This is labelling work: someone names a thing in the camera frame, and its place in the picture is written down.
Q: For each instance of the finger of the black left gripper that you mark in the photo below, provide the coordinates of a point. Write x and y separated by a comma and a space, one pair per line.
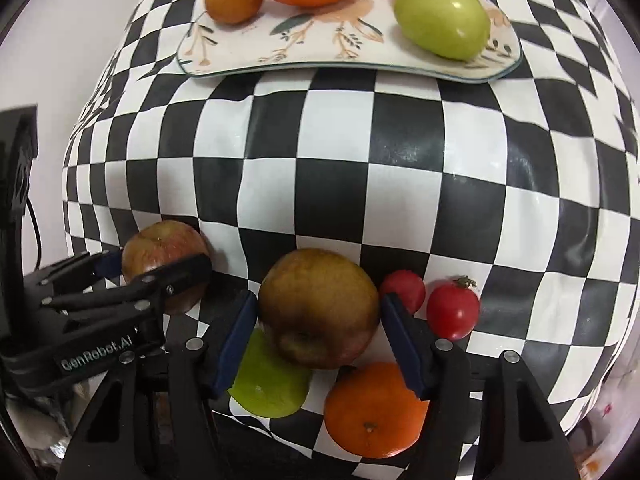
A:
170, 279

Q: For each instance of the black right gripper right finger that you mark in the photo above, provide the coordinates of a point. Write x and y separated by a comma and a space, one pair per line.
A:
520, 437

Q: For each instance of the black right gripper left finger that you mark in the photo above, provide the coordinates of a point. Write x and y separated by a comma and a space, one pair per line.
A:
151, 419

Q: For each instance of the reddish brown apple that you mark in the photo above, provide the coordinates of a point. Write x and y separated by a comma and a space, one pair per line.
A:
164, 243

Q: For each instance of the small green apple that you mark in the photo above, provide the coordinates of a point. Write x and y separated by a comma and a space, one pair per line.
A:
267, 385

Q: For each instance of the dark red brown apple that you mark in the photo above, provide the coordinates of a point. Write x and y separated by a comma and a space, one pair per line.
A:
319, 308

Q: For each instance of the large green apple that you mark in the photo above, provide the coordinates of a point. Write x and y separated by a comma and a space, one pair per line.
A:
454, 29

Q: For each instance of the larger red tomato with stem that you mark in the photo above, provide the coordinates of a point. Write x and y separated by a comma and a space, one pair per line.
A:
453, 309

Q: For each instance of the small red tomato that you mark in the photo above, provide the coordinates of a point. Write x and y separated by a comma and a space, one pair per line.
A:
409, 288

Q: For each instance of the black white checkered cloth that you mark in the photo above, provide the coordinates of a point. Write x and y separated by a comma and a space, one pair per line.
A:
526, 184

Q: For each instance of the floral ceramic plate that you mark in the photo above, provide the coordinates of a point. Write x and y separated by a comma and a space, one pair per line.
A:
357, 33

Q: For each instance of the black camera mount box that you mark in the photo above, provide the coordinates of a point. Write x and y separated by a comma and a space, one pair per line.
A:
19, 147

